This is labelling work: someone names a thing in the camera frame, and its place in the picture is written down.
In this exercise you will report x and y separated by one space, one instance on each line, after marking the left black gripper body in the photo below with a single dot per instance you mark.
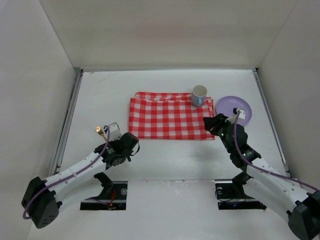
108 146

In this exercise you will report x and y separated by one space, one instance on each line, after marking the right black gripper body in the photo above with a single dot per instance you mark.
217 122

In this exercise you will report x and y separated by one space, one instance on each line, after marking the purple plastic plate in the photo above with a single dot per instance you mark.
227 104

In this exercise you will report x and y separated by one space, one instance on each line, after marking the gold fork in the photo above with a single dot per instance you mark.
100 132

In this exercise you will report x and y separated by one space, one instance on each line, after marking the blue white mug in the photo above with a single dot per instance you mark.
198 95

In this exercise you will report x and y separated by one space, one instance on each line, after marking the red white checkered cloth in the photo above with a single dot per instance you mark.
169 116

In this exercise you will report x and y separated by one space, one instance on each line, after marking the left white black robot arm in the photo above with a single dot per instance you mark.
44 199

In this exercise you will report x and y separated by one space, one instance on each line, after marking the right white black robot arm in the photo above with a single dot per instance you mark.
296 202

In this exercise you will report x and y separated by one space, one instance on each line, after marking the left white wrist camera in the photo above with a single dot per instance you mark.
114 132

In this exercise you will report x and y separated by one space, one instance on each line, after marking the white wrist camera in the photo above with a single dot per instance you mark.
239 113
114 132

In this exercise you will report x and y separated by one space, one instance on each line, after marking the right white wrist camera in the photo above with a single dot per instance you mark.
239 113

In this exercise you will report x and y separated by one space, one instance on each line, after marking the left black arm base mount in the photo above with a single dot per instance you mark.
112 197

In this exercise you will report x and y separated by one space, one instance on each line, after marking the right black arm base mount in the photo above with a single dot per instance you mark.
230 195

